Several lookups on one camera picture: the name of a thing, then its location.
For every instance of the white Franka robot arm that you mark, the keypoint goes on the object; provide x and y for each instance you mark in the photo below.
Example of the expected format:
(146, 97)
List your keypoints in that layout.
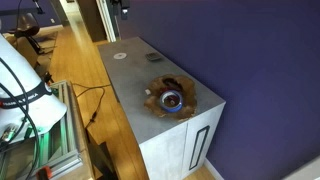
(20, 76)

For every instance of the small blue cup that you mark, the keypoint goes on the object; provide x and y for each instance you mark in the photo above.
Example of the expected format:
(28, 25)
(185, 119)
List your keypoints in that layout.
(177, 107)

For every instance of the brown wooden door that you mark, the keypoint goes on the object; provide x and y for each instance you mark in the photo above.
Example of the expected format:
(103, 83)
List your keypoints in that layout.
(91, 18)

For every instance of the grey concrete-look cabinet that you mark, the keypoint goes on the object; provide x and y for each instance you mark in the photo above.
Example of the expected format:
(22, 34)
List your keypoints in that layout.
(133, 83)

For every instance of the white door frame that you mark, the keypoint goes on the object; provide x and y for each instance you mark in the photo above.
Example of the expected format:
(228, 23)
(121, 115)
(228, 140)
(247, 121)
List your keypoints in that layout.
(106, 20)

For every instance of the aluminium robot stand frame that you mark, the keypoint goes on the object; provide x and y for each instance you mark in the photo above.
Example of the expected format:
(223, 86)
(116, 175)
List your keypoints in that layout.
(69, 110)

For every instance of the small white tag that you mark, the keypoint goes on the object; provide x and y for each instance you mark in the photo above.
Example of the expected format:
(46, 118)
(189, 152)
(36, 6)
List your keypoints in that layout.
(147, 91)

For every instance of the white round coaster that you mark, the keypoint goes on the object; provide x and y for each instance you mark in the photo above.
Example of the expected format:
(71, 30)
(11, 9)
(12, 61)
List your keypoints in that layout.
(120, 55)

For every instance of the black office chair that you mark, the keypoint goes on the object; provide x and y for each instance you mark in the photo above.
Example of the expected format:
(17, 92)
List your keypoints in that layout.
(26, 23)

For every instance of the orange clamp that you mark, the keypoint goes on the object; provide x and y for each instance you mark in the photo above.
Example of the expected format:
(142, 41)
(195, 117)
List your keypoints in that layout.
(44, 172)

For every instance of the black camera on stand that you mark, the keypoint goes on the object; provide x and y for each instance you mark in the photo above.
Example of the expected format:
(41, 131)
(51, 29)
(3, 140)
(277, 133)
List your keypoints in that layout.
(124, 11)

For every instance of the brown wooden bowl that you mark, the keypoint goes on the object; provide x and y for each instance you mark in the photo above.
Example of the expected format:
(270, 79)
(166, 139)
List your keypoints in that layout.
(187, 94)

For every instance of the grey desk calculator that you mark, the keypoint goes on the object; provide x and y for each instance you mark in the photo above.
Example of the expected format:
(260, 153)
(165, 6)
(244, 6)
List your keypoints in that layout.
(153, 56)

